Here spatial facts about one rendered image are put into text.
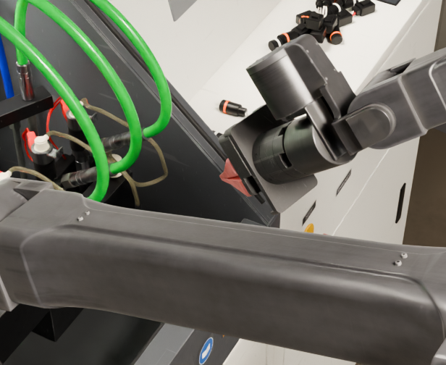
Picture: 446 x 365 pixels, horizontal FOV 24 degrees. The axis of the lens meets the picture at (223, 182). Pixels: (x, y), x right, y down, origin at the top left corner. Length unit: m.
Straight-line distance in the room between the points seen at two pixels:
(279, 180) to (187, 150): 0.41
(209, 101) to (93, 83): 0.23
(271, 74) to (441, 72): 0.16
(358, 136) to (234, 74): 0.76
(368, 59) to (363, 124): 0.79
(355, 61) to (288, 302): 1.22
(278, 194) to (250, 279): 0.54
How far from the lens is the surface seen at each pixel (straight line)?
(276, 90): 0.99
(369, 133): 0.96
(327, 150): 1.00
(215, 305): 0.57
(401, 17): 1.86
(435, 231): 2.87
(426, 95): 0.95
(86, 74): 1.49
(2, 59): 1.51
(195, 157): 1.47
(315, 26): 1.74
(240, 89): 1.67
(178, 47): 1.61
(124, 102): 1.24
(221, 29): 1.71
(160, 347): 1.34
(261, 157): 1.06
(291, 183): 1.10
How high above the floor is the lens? 1.99
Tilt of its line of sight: 42 degrees down
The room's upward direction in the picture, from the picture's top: straight up
